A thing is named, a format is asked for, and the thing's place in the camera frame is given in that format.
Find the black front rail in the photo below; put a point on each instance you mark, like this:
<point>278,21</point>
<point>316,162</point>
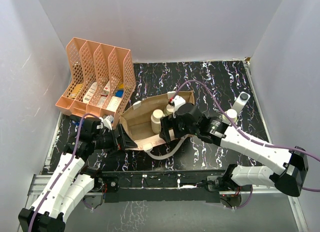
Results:
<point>163,185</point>

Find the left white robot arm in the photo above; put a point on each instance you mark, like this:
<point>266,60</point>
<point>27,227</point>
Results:
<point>72,180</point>

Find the white bottle with black cap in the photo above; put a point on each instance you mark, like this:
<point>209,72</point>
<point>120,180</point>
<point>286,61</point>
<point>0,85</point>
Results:
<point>240,102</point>

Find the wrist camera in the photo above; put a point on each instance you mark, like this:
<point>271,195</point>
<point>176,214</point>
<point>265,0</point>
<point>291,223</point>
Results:
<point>176,102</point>
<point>107,121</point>

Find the blue yellow item in organizer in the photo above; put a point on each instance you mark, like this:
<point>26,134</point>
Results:
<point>120,91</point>

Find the yellow box in organizer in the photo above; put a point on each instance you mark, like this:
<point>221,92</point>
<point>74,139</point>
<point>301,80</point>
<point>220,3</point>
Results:
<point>76,90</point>

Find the white red box in organizer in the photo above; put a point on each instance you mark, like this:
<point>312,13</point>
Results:
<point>106,90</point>

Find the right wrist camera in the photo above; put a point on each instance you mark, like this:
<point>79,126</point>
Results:
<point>176,102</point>

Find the blue white small box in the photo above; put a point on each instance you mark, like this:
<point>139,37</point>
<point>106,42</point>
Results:
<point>75,119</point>

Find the green bottle with beige cap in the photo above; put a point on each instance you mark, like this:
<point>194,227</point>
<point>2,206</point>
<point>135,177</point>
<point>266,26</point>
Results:
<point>169,109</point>

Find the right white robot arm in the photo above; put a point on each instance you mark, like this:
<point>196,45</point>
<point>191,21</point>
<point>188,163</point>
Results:
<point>284,169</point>

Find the pink plastic file organizer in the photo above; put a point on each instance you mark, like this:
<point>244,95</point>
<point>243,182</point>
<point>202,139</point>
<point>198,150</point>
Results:
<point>96,62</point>

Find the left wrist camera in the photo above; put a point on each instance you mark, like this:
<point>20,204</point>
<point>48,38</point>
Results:
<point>107,121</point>

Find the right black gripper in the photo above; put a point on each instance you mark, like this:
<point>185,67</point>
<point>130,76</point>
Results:
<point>167,123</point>

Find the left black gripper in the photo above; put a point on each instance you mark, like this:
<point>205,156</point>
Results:
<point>126,141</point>

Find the brown canvas tote bag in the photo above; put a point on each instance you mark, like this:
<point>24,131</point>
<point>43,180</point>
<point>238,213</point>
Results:
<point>137,123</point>

